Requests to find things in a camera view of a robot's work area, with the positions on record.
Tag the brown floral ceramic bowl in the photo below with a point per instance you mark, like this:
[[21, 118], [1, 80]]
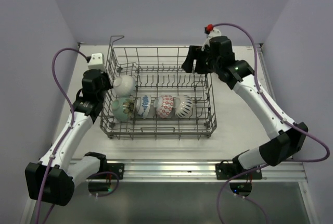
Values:
[[129, 107]]

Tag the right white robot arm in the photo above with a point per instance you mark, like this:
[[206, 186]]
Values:
[[286, 136]]

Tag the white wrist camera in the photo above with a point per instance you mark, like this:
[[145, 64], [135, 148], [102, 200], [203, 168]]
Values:
[[97, 61], [210, 32]]

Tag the red diamond pattern bowl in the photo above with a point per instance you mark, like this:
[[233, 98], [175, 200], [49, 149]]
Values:
[[163, 106]]

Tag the grey wire dish rack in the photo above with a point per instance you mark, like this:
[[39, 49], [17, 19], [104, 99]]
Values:
[[157, 70]]

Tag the pale green ceramic bowl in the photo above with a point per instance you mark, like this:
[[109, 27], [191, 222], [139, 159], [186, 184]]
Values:
[[117, 109]]

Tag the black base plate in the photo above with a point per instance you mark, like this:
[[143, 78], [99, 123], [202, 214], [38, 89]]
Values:
[[225, 169], [114, 170]]

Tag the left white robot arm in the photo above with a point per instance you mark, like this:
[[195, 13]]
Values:
[[52, 179]]

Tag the blue floral white bowl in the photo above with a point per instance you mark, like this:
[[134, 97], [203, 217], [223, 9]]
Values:
[[143, 104]]

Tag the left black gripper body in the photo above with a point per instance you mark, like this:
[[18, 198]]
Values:
[[106, 85]]

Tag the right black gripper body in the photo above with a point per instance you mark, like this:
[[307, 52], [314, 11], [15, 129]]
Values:
[[210, 63]]

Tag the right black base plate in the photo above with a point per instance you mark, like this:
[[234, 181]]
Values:
[[225, 169]]

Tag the aluminium mounting rail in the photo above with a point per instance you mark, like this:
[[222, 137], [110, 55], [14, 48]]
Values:
[[200, 171]]

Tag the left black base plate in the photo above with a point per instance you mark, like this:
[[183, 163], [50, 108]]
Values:
[[114, 170]]

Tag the white ribbed ceramic bowl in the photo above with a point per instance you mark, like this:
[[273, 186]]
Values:
[[124, 85]]

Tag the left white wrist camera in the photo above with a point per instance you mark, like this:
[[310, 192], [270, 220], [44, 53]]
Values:
[[97, 61]]

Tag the white bowl dark stripes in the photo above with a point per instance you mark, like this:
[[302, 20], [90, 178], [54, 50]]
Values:
[[183, 105]]

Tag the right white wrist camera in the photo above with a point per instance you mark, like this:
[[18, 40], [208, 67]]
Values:
[[210, 32]]

